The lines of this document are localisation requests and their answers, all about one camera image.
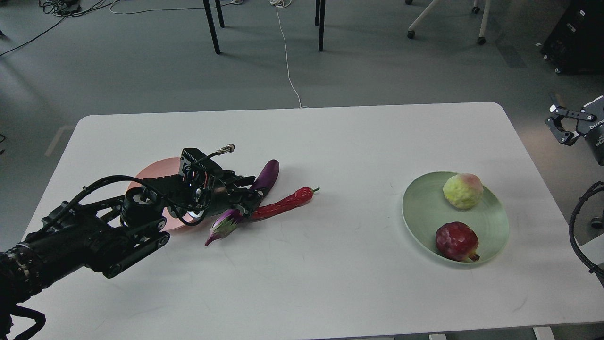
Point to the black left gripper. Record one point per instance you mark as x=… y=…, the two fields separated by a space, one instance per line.
x=221 y=194

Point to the pink plate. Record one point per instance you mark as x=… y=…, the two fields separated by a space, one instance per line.
x=164 y=167

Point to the green plate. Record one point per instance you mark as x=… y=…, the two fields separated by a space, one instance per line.
x=425 y=209

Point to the green pink peach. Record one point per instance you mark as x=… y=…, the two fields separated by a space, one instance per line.
x=463 y=191

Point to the black equipment cart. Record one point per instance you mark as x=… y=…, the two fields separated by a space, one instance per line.
x=576 y=43

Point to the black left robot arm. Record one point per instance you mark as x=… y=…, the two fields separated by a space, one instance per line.
x=119 y=220

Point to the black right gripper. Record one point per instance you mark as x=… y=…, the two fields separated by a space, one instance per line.
x=595 y=130

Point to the red chili pepper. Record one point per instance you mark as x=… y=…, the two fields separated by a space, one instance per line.
x=297 y=199

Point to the red pomegranate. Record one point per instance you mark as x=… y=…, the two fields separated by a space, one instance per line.
x=457 y=241

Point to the black table leg pair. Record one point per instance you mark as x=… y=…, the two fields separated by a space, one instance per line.
x=320 y=6

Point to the purple eggplant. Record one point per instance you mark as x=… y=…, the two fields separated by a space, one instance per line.
x=231 y=219

